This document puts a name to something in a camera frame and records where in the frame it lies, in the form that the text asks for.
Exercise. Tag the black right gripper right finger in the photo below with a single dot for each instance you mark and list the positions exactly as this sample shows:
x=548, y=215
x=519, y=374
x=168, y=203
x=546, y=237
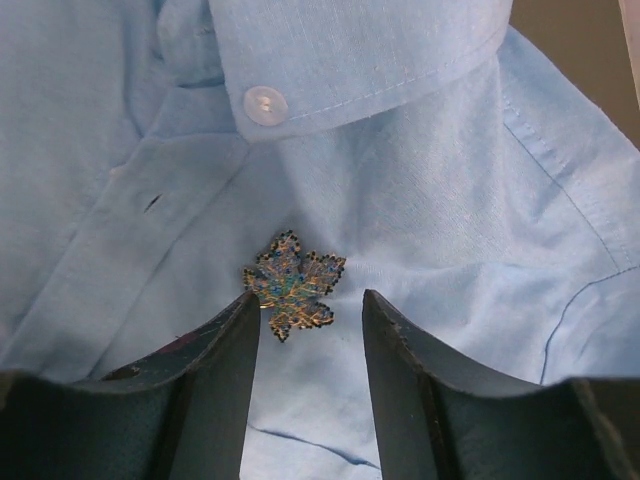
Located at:
x=441, y=415

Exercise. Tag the blue gold leaf brooch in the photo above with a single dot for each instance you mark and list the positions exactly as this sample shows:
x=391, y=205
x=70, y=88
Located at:
x=290, y=285

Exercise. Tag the light blue button shirt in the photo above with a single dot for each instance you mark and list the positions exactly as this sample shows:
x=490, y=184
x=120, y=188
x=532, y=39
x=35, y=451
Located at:
x=151, y=149

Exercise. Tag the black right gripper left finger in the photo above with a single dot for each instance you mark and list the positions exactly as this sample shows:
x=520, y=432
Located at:
x=178, y=413

